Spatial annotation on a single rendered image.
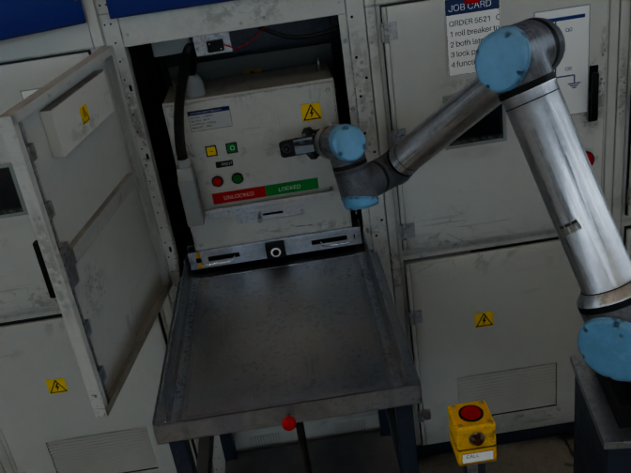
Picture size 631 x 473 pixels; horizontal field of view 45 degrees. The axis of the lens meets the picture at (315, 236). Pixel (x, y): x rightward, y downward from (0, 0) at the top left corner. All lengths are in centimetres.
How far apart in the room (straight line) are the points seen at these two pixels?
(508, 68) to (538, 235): 103
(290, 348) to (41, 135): 79
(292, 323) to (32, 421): 106
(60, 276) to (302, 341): 64
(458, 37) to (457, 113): 40
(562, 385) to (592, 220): 129
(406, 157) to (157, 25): 75
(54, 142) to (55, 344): 93
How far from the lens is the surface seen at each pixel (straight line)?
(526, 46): 152
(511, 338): 259
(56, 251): 169
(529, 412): 280
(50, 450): 280
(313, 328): 200
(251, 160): 224
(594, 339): 160
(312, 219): 232
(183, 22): 211
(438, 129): 184
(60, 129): 177
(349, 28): 212
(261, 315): 210
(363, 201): 190
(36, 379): 262
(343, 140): 186
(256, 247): 234
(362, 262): 228
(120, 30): 214
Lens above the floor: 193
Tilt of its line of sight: 26 degrees down
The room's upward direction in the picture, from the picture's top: 9 degrees counter-clockwise
